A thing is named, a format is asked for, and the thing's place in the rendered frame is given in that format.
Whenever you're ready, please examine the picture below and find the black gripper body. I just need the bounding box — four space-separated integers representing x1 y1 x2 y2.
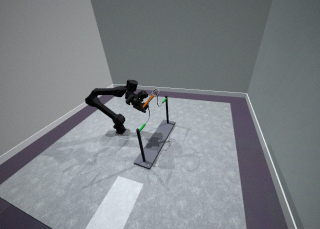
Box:
125 94 149 110

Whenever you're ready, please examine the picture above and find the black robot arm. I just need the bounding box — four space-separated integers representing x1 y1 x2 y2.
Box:
85 79 148 135

